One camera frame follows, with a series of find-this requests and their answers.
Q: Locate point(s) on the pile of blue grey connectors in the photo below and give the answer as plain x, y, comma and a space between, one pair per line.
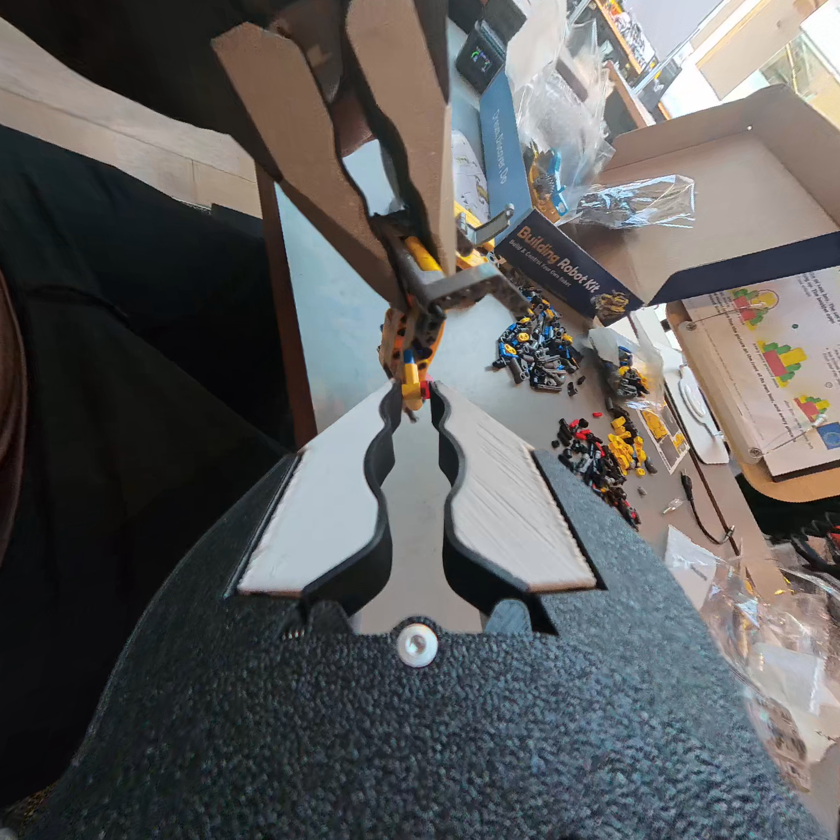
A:
538, 348

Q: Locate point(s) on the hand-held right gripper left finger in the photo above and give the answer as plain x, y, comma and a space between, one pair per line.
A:
315, 525

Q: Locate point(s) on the grey desk with wooden edge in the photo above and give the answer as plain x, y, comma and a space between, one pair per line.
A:
341, 328

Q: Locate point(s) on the yellow connector with blue pin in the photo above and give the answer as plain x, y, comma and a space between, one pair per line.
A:
414, 383

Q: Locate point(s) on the pile of yellow angled beams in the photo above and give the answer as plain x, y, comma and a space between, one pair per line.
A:
630, 446

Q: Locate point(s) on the instruction booklet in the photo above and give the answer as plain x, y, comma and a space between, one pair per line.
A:
470, 177

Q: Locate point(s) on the yellow and grey brick assembly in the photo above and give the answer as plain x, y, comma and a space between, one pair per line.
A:
420, 322

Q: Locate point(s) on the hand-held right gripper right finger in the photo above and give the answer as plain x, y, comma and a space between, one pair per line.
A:
519, 519

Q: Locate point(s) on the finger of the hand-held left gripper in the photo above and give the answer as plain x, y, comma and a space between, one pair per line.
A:
407, 92
295, 131

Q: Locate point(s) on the black electronic device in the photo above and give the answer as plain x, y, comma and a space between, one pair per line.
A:
488, 55

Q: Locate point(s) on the large crumpled plastic bag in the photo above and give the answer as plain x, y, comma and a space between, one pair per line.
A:
761, 630

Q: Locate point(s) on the instruction sign stand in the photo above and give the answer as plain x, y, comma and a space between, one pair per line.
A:
748, 171

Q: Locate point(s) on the printed picture card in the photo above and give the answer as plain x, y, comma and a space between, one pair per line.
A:
781, 368

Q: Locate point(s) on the pile of black red pins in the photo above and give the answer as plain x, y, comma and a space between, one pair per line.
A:
597, 460

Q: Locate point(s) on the clear plastic bag of parts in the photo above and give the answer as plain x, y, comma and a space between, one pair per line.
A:
620, 368

